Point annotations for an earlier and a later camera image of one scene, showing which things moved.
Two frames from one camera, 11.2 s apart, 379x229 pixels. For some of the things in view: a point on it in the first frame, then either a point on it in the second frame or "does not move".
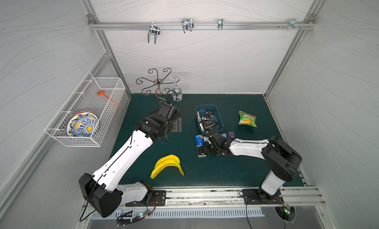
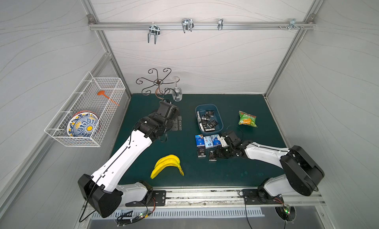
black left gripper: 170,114 does not move
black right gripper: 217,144 → 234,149
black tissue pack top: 210,113 does not move
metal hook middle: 187,24 does not move
